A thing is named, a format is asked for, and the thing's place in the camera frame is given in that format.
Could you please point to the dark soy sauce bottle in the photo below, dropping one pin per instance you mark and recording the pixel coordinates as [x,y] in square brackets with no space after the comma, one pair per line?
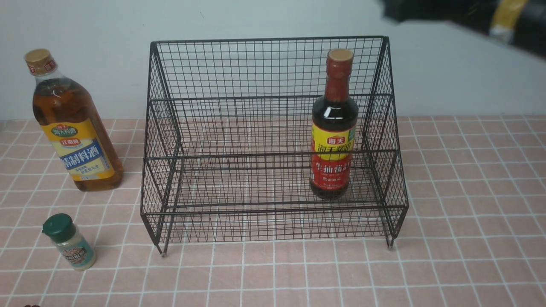
[334,119]

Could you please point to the amber cooking wine bottle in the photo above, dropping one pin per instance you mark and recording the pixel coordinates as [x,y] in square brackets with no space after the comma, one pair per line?
[70,121]

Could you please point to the small green-capped seasoning jar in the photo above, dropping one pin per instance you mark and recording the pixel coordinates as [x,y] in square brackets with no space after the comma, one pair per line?
[69,241]

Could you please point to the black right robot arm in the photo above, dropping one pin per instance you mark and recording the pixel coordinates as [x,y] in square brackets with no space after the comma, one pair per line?
[519,23]

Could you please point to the pink checkered tablecloth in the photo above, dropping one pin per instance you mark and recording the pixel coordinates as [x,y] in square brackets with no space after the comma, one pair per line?
[474,235]

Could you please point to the black wire mesh rack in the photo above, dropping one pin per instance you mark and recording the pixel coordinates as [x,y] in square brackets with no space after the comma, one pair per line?
[227,150]

